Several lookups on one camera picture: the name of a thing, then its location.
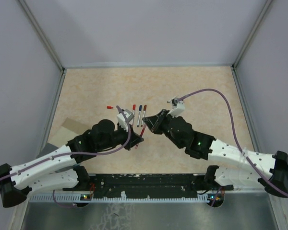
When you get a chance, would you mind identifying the dark red pen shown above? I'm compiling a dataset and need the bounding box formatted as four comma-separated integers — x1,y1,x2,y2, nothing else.
141,104,147,127

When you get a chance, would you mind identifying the red capped white pen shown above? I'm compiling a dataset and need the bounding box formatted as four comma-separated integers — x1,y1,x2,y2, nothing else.
131,104,136,126

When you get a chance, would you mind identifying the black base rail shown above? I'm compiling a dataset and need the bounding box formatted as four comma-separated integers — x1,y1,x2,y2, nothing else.
63,173,220,199

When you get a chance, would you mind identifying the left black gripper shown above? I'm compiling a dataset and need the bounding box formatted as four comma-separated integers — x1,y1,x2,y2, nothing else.
96,120,143,150

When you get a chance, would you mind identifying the brown cardboard piece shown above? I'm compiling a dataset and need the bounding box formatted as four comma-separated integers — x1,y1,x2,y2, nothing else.
48,118,91,147

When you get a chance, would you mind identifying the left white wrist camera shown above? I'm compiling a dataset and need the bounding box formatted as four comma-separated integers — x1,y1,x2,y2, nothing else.
117,109,134,130

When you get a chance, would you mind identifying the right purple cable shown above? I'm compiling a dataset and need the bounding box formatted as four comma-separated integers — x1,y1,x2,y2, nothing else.
174,88,288,198

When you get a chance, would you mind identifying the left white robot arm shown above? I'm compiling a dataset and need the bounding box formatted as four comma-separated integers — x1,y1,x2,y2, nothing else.
0,119,144,208

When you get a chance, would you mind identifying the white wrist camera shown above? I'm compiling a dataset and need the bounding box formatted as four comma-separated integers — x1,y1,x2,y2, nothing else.
168,98,185,117
117,109,134,130

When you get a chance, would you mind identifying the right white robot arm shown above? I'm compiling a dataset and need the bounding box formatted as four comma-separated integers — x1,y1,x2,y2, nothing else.
143,109,288,198

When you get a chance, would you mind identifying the blue end white pen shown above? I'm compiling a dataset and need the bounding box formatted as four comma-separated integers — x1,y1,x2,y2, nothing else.
136,105,142,127

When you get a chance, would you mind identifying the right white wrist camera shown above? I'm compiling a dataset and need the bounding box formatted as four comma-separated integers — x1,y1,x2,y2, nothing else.
168,98,185,117

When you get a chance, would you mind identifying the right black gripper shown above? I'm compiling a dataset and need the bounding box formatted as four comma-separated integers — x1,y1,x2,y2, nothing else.
143,110,183,150

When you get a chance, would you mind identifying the white slotted cable duct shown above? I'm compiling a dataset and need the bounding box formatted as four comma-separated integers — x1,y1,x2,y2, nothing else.
28,193,223,204

